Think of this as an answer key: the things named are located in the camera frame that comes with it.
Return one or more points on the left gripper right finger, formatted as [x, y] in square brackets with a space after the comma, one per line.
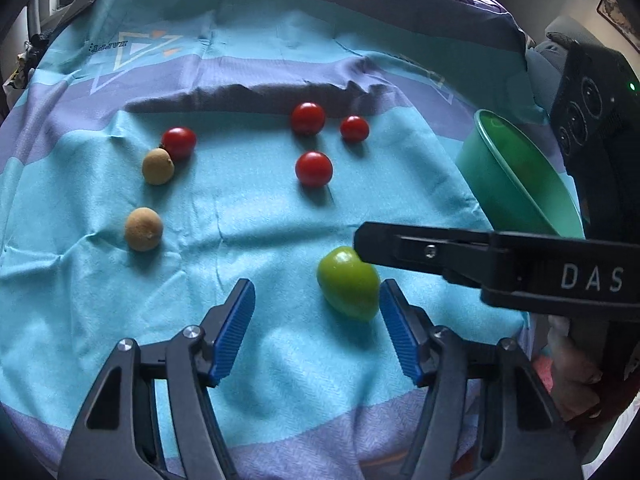
[519, 434]

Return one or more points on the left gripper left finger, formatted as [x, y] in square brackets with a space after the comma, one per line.
[116, 434]

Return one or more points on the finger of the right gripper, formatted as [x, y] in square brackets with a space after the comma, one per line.
[460, 257]

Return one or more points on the green plum fruit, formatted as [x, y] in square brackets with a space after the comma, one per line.
[349, 285]

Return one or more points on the red tomato front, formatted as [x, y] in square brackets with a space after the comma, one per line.
[314, 169]

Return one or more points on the red cherry tomato with stem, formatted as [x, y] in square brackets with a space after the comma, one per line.
[179, 142]

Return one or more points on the right hand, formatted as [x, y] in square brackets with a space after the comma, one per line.
[567, 372]

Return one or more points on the grey sofa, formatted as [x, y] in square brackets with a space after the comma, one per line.
[546, 61]

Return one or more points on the green plastic bowl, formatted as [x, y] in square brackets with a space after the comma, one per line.
[514, 182]

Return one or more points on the red tomato back right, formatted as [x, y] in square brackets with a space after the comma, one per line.
[354, 129]

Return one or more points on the red tomato back middle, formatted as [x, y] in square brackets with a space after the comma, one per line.
[307, 119]

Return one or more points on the lower tan longan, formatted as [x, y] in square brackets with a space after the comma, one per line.
[143, 229]

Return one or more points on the tan longan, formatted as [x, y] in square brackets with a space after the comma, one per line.
[143, 229]
[157, 167]

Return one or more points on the upper tan longan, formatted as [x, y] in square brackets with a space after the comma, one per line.
[157, 167]

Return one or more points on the striped blue tablecloth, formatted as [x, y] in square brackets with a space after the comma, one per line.
[312, 394]

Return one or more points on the framed wall picture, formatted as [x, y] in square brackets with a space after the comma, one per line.
[611, 11]

